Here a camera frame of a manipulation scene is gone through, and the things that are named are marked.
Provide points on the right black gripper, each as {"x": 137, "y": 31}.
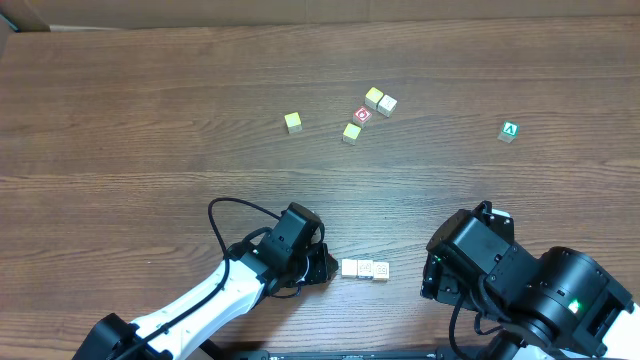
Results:
{"x": 433, "y": 282}

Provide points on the yellow block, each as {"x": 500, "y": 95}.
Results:
{"x": 351, "y": 133}
{"x": 349, "y": 268}
{"x": 293, "y": 122}
{"x": 373, "y": 97}

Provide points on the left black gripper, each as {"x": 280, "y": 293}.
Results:
{"x": 328, "y": 266}

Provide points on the white B block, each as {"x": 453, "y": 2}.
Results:
{"x": 381, "y": 271}

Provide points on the white block top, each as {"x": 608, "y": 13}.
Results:
{"x": 387, "y": 105}

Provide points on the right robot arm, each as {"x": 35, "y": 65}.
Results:
{"x": 509, "y": 304}

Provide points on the yellow block top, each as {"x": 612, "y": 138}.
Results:
{"x": 373, "y": 97}

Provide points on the green letter block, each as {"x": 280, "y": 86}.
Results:
{"x": 509, "y": 132}

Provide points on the white patterned block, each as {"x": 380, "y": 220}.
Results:
{"x": 365, "y": 269}

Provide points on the red circle block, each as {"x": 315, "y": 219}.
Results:
{"x": 361, "y": 116}

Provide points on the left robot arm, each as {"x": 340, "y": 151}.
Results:
{"x": 270, "y": 262}

